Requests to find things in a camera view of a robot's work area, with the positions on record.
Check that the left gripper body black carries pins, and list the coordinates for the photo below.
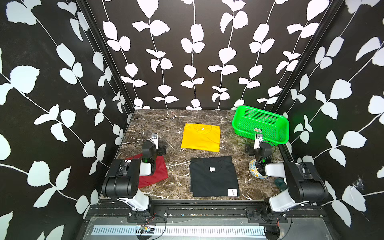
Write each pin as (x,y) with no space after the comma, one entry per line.
(161,150)

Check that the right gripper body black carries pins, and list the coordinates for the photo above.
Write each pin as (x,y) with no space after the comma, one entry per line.
(250,149)

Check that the red t-shirt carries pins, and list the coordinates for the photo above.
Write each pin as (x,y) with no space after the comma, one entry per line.
(160,173)

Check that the green plastic basket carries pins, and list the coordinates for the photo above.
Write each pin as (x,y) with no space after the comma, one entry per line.
(249,121)

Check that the black t-shirt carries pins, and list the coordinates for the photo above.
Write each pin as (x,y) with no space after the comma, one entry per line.
(214,177)

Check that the yellow t-shirt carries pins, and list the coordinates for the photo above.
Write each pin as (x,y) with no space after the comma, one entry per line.
(201,137)

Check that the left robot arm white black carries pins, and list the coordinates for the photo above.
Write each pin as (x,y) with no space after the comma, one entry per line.
(126,177)

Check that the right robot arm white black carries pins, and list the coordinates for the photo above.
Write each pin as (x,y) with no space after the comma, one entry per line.
(304,184)

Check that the patterned ceramic plate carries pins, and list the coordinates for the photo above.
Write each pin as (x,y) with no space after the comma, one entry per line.
(254,171)

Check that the small circuit board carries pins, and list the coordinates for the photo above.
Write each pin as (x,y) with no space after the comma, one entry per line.
(146,230)

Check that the white perforated strip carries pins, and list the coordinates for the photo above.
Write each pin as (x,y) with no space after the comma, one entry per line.
(183,231)

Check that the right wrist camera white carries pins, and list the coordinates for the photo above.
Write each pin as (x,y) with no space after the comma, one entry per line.
(258,140)

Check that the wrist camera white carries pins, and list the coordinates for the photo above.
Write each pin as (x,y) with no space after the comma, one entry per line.
(258,140)
(155,139)

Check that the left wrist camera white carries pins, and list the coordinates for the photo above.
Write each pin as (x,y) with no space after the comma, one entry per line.
(155,139)

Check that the black aluminium front rail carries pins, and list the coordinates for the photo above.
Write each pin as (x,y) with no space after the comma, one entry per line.
(255,212)

